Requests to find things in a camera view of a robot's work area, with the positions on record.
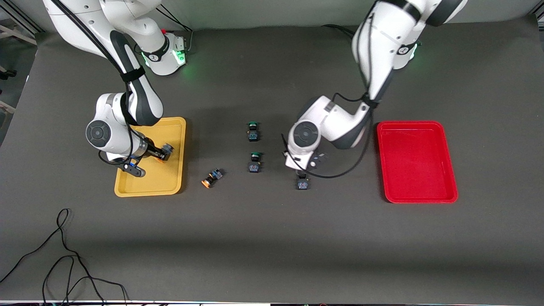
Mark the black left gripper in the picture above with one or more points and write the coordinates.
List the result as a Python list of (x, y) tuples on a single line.
[(302, 174)]

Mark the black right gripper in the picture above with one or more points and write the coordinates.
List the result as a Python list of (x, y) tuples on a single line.
[(153, 150)]

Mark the yellow push button switch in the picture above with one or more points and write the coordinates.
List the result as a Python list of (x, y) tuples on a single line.
[(167, 151), (212, 177)]

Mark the red push button switch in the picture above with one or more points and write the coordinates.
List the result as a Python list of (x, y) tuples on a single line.
[(302, 185)]

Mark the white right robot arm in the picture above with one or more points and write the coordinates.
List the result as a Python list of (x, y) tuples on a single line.
[(140, 97)]

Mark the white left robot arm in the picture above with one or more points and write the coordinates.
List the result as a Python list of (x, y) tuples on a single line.
[(382, 51)]

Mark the yellow plastic tray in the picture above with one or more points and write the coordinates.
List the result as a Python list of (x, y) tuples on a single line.
[(165, 178)]

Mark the red plastic tray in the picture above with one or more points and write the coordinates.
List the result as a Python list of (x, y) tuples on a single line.
[(416, 163)]

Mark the green push button switch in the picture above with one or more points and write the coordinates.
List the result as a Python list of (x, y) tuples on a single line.
[(254, 164), (253, 132)]

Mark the white metal frame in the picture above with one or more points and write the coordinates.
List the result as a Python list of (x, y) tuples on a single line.
[(19, 36)]

